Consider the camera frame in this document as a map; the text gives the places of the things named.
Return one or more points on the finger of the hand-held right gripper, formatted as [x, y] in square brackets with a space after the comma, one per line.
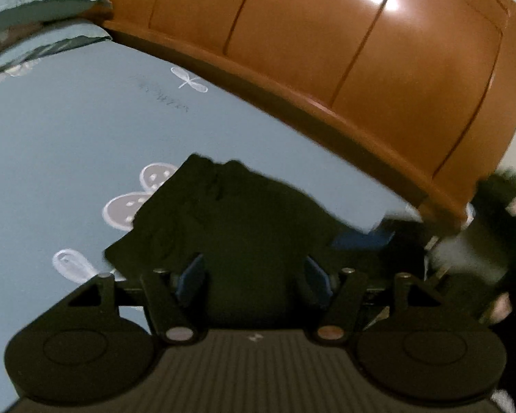
[365, 240]

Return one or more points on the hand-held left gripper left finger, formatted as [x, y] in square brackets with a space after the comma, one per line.
[192, 279]

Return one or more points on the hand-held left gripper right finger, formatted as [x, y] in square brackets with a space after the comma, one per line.
[319, 279]

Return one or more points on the black pants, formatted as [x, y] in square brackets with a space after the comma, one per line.
[249, 223]

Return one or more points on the person's right hand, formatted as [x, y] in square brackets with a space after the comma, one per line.
[502, 307]

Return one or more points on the blue floral bed sheet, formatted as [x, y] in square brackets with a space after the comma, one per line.
[69, 137]

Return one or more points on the wooden headboard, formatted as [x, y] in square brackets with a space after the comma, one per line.
[327, 51]

